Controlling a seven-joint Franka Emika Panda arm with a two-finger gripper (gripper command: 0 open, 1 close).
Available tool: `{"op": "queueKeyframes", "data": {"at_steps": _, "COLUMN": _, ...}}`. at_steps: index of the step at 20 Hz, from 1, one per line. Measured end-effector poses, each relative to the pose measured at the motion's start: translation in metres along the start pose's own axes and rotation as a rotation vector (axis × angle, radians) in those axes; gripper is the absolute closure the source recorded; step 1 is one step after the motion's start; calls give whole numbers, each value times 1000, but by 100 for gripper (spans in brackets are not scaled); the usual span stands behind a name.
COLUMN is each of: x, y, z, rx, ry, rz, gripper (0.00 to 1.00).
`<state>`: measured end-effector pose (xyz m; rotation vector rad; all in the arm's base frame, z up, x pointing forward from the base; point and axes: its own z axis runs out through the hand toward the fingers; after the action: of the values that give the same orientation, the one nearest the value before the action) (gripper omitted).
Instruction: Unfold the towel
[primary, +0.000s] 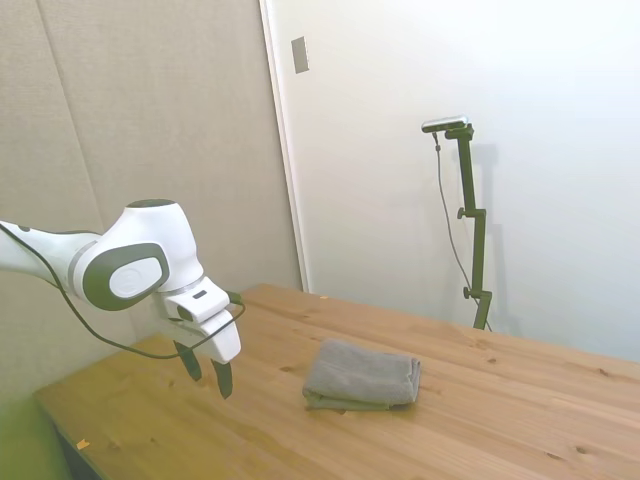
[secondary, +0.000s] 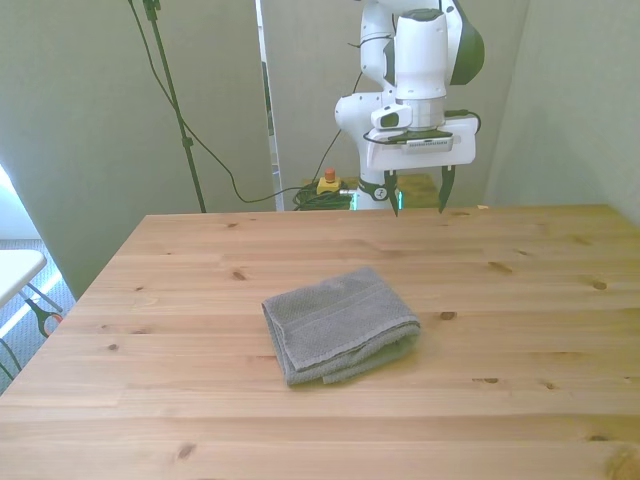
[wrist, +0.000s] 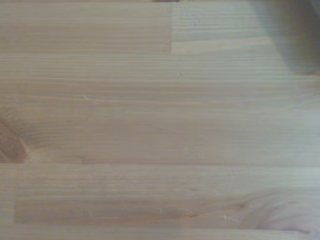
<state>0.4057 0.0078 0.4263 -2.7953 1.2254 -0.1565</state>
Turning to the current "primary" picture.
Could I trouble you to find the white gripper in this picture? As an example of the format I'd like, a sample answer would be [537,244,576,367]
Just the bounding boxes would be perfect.
[151,294,243,400]

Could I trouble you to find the grey towel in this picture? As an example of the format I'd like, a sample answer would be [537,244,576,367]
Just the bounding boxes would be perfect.
[302,337,423,413]

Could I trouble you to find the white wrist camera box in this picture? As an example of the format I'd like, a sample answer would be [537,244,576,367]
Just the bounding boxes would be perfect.
[163,280,233,327]

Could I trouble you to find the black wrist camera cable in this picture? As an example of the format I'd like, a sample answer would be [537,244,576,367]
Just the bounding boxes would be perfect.
[0,219,248,361]

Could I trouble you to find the white door frame trim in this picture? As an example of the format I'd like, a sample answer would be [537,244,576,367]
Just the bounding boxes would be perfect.
[258,0,310,294]

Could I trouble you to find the dark camera stand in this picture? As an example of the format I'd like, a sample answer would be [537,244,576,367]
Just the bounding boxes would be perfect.
[443,124,494,332]

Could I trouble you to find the grey wall switch plate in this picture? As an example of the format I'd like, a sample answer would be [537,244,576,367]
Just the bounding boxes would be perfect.
[290,35,311,76]

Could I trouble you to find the silver camera on stand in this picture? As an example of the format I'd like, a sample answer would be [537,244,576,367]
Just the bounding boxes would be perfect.
[421,114,471,135]

